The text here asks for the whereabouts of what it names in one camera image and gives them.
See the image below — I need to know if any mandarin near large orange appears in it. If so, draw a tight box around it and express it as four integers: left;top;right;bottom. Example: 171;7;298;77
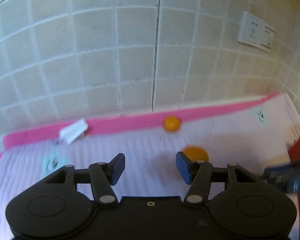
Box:
182;146;209;162

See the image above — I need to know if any white mat label tag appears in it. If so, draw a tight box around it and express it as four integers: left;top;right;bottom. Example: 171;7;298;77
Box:
58;119;89;145

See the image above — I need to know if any small mandarin by border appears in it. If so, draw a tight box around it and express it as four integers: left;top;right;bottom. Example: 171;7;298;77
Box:
163;116;181;132

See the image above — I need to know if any pink quilted mat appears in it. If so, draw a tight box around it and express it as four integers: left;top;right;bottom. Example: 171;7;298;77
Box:
0;93;300;239

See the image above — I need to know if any white wall socket plate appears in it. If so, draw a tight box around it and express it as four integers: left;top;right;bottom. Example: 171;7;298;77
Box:
238;11;276;52

